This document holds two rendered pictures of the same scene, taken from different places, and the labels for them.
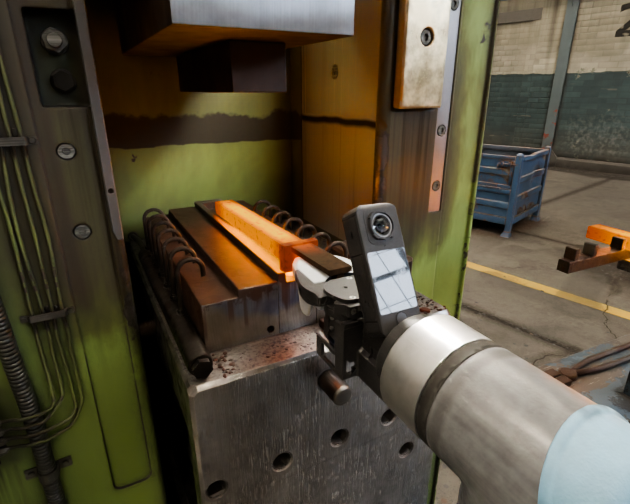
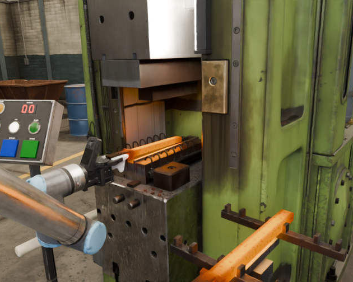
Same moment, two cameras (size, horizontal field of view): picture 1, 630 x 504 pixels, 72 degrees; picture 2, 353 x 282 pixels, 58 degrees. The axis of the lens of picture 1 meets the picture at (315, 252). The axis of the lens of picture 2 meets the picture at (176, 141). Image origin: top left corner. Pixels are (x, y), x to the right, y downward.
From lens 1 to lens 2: 114 cm
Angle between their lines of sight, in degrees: 64
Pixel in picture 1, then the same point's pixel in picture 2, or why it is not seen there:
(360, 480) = (137, 250)
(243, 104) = not seen: hidden behind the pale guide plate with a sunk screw
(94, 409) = not seen: hidden behind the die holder
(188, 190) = (196, 130)
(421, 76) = (211, 98)
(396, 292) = (86, 159)
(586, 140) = not seen: outside the picture
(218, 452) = (98, 200)
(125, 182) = (177, 122)
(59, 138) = (114, 107)
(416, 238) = (223, 178)
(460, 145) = (251, 136)
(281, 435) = (112, 207)
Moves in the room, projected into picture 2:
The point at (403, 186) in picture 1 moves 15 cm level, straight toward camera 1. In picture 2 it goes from (213, 148) to (171, 152)
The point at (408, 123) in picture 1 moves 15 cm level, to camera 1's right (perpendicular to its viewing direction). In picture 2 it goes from (213, 118) to (238, 127)
